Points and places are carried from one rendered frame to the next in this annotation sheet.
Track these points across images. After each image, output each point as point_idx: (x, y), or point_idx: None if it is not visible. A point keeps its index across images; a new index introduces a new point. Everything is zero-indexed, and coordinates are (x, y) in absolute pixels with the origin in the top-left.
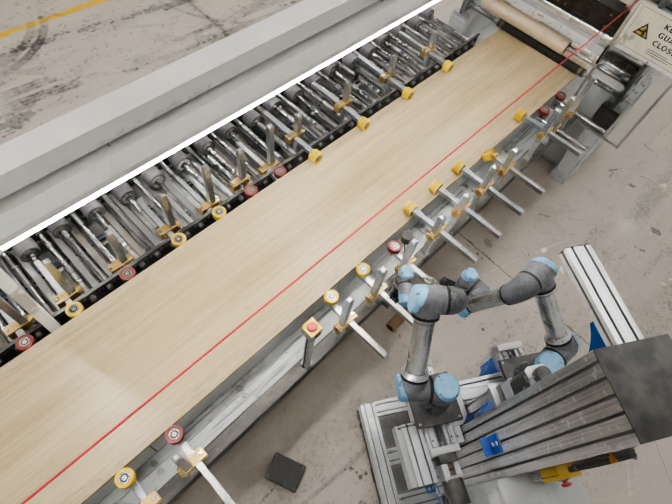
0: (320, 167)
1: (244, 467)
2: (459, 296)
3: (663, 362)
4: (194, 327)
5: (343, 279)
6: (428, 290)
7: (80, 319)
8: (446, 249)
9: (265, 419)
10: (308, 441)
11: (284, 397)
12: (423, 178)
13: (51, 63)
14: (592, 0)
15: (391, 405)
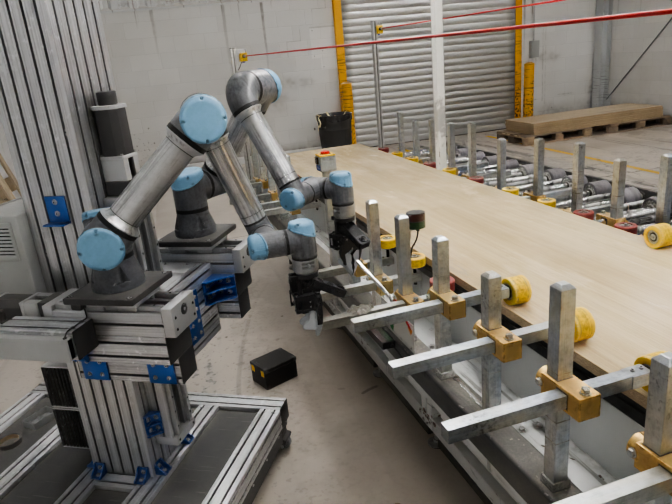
0: (640, 249)
1: (304, 357)
2: (236, 73)
3: None
4: (401, 194)
5: (424, 283)
6: (261, 68)
7: (438, 171)
8: None
9: (340, 374)
10: (292, 398)
11: (355, 390)
12: (618, 334)
13: None
14: None
15: (261, 424)
